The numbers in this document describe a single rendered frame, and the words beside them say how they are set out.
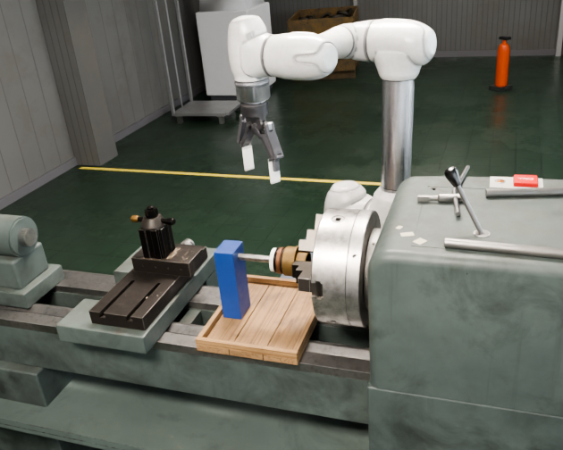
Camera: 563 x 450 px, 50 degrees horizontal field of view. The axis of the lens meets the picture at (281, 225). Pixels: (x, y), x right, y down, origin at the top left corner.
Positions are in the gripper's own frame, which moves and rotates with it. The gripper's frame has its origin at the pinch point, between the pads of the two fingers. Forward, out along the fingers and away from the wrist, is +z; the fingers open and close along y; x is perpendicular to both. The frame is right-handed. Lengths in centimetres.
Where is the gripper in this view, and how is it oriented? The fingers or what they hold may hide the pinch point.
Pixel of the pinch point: (261, 171)
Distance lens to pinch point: 169.3
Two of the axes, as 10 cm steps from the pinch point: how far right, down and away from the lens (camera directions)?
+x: -8.2, 3.2, -4.7
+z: 0.9, 8.9, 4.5
